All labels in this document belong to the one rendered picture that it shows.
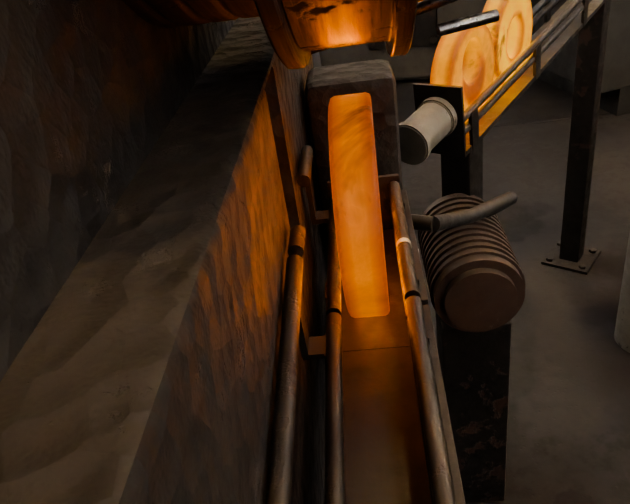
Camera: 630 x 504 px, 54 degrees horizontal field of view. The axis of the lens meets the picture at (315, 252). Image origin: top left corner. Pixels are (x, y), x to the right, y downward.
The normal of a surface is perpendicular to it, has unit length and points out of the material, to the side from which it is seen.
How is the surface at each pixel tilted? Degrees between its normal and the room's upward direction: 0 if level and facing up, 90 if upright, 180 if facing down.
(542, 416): 0
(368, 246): 80
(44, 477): 0
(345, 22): 147
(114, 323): 0
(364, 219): 69
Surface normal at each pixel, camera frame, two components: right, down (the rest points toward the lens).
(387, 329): -0.14, -0.84
